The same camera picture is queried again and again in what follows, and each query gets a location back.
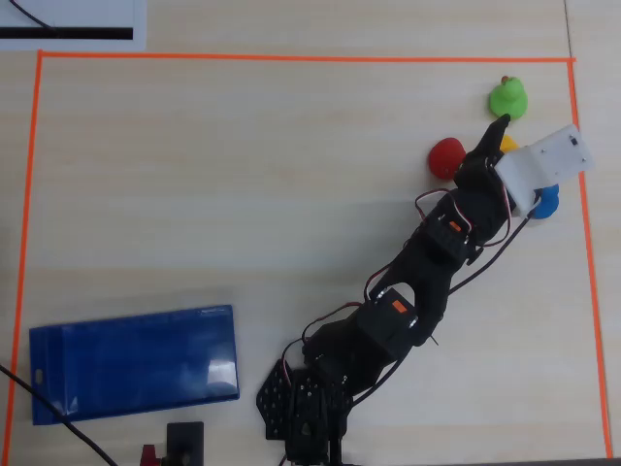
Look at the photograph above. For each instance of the orange tape strip beside ducks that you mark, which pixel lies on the orange tape strip beside ducks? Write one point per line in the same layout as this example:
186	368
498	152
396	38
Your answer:
588	242

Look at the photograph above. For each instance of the blue plastic bag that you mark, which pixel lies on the blue plastic bag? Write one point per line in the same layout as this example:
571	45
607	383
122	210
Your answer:
136	359

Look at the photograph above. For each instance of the green rubber duck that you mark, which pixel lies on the green rubber duck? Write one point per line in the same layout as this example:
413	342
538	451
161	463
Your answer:
509	97

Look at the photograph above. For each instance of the blue rubber duck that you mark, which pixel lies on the blue rubber duck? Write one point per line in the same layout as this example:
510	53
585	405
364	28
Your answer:
548	204

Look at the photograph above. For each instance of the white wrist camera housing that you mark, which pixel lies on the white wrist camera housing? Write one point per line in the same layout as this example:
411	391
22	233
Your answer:
543	160

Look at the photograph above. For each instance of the red rubber duck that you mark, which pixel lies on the red rubber duck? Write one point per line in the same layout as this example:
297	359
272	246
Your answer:
444	157

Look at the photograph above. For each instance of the white paper sheet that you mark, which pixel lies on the white paper sheet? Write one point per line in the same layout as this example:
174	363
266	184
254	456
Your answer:
97	14

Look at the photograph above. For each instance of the black table clamp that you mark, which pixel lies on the black table clamp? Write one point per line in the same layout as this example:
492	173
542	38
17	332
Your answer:
184	444

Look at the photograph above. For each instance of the long horizontal orange tape strip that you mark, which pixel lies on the long horizontal orange tape strip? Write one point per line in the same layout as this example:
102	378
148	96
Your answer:
291	57

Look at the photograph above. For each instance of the orange tape strip beside box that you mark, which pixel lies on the orange tape strip beside box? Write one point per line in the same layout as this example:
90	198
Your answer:
29	170

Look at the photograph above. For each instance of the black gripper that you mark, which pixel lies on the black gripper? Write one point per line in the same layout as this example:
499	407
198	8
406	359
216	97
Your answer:
481	162

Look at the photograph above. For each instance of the yellow rubber duck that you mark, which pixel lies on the yellow rubber duck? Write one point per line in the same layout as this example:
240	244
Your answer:
509	144

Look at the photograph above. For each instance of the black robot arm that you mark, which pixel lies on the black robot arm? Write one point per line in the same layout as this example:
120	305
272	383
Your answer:
388	330

